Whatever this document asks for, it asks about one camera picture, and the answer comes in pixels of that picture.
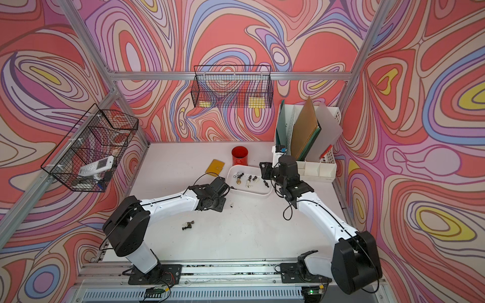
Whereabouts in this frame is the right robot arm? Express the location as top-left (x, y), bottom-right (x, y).
top-left (259, 155), bottom-right (383, 294)

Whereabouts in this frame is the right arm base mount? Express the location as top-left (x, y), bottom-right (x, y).
top-left (275, 263), bottom-right (332, 284)

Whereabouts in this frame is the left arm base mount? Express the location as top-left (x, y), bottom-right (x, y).
top-left (128, 264), bottom-right (183, 287)

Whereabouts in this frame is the black wire basket left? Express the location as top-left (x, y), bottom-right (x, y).
top-left (41, 105), bottom-right (139, 193)

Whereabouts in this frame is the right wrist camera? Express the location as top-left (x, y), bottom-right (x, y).
top-left (272, 145), bottom-right (287, 167)

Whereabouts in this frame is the black wire basket back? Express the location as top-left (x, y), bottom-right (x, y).
top-left (191, 64), bottom-right (274, 109)

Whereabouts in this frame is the grey folder sheet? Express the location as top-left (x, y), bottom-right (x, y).
top-left (305, 104), bottom-right (343, 164)

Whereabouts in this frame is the yellow wallet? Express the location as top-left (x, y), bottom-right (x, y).
top-left (205, 159), bottom-right (225, 176)

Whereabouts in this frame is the dark bronze piece pair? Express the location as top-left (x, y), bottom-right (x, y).
top-left (182, 221), bottom-right (195, 231)

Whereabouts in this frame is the white plastic storage box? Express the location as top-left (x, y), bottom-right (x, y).
top-left (226, 165), bottom-right (273, 198)

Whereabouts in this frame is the red metal bucket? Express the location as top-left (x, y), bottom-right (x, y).
top-left (231, 146), bottom-right (249, 166)

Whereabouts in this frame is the brown cardboard folder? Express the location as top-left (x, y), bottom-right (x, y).
top-left (290, 97), bottom-right (321, 161)

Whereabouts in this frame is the white remote control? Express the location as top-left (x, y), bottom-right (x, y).
top-left (78, 155), bottom-right (114, 177)

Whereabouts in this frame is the black wire basket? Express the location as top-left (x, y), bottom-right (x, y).
top-left (41, 105), bottom-right (139, 193)
top-left (191, 64), bottom-right (274, 109)

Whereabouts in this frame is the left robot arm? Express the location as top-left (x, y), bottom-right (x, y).
top-left (102, 177), bottom-right (231, 276)

